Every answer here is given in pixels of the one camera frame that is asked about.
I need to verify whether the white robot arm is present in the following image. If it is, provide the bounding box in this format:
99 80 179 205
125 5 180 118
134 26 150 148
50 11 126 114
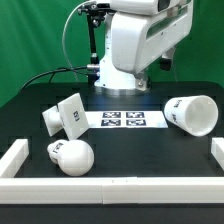
95 0 193 91

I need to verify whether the black cable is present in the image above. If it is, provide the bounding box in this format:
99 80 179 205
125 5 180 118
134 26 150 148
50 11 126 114
20 65 90 92

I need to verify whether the white left fence bar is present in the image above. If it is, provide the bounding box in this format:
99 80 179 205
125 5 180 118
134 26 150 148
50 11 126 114
0 139 29 178

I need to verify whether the white lamp bulb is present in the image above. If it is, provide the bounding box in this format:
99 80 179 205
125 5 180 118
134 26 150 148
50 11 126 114
47 140 94 176

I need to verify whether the white marker sheet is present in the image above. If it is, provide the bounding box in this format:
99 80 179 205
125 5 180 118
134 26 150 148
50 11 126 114
86 111 168 128

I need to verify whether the white right fence bar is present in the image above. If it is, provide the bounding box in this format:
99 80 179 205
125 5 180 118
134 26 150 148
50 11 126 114
211 137 224 171

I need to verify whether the white fence bar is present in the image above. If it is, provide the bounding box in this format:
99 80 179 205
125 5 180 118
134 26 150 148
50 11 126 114
0 177 224 204
0 139 29 178
211 137 224 171

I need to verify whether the grey thin cable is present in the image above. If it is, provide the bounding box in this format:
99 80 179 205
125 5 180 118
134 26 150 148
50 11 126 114
61 0 94 83

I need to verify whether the white front fence bar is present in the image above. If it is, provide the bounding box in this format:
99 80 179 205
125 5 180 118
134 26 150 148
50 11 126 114
0 177 224 204

